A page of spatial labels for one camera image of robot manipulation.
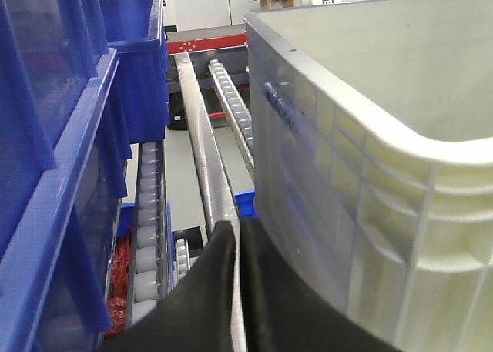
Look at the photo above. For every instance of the red parts bag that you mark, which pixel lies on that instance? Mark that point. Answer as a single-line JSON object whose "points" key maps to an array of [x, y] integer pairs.
{"points": [[117, 302]]}

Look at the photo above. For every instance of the white roller track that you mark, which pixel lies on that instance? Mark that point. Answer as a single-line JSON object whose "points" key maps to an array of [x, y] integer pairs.
{"points": [[148, 278], [236, 112]]}

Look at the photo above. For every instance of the near blue storage bin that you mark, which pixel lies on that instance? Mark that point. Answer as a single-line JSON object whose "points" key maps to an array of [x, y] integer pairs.
{"points": [[64, 148]]}

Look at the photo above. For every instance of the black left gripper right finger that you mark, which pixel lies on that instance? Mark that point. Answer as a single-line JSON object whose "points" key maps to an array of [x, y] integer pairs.
{"points": [[281, 312]]}

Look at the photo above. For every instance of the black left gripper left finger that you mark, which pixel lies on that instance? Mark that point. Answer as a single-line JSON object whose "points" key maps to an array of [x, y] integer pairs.
{"points": [[196, 315]]}

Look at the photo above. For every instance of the white plastic tote bin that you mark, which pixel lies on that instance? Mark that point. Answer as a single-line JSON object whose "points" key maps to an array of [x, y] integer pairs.
{"points": [[372, 148]]}

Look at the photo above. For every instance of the blue storage bin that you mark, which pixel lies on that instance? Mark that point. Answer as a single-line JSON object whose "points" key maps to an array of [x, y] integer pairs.
{"points": [[64, 148], [134, 28]]}

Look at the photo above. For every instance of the left white roller track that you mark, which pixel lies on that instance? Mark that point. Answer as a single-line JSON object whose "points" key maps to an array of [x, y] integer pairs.
{"points": [[148, 278]]}

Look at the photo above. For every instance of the far blue storage bin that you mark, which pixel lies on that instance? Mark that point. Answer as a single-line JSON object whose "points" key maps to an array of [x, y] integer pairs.
{"points": [[134, 28]]}

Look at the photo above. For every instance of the right white roller track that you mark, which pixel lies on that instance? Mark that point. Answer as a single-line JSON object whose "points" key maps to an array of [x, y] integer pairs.
{"points": [[236, 112]]}

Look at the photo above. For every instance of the red metal shelf frame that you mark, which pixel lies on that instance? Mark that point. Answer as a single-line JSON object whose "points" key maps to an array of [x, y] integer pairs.
{"points": [[204, 44]]}

